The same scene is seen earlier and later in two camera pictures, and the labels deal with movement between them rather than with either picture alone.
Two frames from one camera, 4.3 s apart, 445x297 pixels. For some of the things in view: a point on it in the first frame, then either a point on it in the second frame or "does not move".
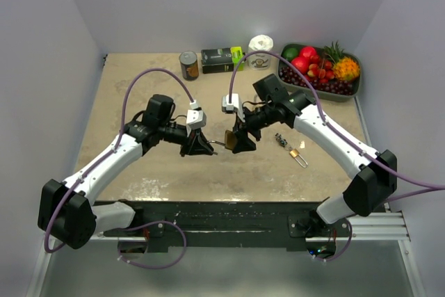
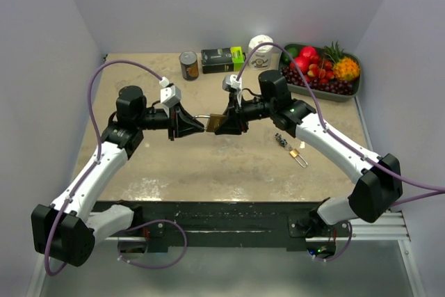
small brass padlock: (294, 153) does not move
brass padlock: (230, 140) to (213, 121)
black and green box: (222, 60) does not move
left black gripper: (196, 145) to (181, 121)
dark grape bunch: (288, 75) does not move
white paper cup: (259, 60) does not move
